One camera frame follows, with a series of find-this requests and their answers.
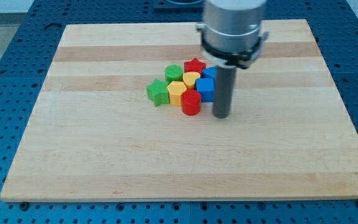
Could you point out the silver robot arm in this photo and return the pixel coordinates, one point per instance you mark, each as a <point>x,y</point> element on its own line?
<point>230,32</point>

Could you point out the red cylinder block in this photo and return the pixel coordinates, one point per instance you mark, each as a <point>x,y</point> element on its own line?
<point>191,102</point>

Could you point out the yellow pentagon block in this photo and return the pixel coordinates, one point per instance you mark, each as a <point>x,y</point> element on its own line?
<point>175,91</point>

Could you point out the green star block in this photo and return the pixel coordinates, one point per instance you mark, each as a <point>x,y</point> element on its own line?
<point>157,92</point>

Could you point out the yellow heart block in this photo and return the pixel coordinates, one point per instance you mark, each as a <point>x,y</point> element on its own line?
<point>189,79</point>

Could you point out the blue cube block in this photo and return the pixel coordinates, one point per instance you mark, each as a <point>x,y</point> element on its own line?
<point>205,86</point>

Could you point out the green cylinder block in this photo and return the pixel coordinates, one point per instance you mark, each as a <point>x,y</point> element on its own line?
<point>173,73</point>

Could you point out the red star block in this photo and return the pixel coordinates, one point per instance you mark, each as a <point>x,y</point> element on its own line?
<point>194,66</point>

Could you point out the blue rear block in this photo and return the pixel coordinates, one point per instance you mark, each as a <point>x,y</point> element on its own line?
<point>209,72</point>

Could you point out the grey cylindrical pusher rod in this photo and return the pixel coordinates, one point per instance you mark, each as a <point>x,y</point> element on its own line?
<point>224,85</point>

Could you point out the wooden board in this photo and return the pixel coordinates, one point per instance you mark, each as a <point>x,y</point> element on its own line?
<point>94,136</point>

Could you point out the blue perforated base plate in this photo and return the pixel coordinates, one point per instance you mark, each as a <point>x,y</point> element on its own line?
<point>25,62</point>

